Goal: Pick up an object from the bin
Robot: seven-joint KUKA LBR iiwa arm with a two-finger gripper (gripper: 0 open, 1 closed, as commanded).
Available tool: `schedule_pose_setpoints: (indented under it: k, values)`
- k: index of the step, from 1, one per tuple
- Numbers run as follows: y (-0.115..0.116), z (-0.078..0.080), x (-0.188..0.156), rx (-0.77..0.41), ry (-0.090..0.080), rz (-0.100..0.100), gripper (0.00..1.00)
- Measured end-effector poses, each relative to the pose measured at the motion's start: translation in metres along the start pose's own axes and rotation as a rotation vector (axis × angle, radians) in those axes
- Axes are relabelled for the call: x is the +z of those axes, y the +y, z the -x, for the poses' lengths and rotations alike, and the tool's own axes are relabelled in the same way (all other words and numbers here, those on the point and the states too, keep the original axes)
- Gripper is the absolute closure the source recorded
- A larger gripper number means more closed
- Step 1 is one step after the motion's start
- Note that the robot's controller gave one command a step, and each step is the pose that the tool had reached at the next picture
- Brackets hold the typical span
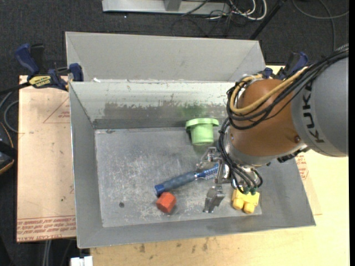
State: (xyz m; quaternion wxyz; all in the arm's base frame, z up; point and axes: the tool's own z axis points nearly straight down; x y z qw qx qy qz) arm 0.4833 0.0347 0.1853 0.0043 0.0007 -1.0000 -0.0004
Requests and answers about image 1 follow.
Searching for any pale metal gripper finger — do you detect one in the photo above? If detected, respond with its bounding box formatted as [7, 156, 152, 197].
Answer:
[203, 185, 226, 214]
[196, 146, 221, 175]

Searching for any green toy bolt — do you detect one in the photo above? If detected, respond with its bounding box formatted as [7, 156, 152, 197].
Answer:
[185, 117, 220, 146]

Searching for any yellow toy block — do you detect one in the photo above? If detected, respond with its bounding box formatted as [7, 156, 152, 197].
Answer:
[231, 188, 261, 214]

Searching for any red hexagonal block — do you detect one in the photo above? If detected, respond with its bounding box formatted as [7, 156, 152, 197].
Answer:
[155, 191, 178, 214]

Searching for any grey metal bin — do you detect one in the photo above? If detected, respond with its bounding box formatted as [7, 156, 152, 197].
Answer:
[65, 31, 317, 249]

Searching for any brown cardboard board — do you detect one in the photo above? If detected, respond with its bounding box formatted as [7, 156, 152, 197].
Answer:
[16, 75, 77, 243]

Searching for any blue-handled tool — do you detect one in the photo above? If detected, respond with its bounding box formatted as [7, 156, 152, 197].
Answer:
[154, 163, 220, 197]

